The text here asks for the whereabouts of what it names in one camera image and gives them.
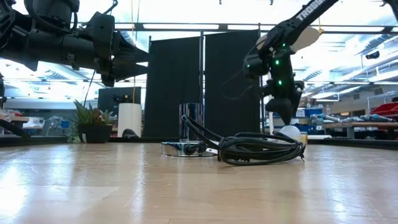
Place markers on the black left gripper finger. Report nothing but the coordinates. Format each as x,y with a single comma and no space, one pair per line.
130,71
127,51

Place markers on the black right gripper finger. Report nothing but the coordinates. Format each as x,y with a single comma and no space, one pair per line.
281,114

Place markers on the white lightbulb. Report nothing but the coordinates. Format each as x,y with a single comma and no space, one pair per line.
290,132

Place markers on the chrome lamp base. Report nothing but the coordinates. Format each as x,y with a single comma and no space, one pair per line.
191,121

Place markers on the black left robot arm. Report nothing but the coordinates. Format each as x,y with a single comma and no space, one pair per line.
37,46

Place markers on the white-labelled blue storage bin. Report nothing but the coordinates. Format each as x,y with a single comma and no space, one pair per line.
300,112

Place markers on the long blue shelf bin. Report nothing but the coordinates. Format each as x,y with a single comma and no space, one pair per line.
311,128

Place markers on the black monitor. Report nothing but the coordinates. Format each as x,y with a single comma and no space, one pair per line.
109,99

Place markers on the white flat box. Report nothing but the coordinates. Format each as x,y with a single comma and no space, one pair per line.
320,137

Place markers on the white cylindrical container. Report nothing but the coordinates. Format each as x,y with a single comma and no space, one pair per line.
129,119

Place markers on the white round-top stand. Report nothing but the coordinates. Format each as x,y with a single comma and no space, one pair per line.
308,37

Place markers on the potted succulent plant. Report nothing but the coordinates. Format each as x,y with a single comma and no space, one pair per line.
94,133

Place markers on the small blue bin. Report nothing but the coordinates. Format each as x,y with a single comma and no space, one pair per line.
64,124

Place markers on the wooden side table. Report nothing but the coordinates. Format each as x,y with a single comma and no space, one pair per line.
18,119

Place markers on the wooden workbench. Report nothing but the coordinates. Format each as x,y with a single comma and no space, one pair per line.
373,125

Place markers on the grey metal shelf rack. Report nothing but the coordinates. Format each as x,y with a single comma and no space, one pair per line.
382,96

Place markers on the red storage bin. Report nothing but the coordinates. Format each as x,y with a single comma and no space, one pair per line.
387,109

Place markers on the black aluminium table frame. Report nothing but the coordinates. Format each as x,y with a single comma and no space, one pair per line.
46,140

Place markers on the black ceiling camera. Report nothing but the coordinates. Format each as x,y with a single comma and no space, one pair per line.
372,55

